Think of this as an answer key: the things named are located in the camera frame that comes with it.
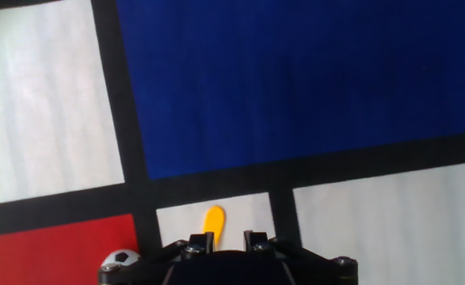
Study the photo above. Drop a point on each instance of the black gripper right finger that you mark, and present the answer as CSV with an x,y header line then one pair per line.
x,y
256,241

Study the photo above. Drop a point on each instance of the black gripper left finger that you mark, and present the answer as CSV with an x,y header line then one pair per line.
x,y
200,242

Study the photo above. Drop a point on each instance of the small soccer ball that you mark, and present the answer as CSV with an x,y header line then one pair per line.
x,y
120,257

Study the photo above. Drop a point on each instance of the colour block patterned cloth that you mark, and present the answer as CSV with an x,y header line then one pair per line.
x,y
295,87

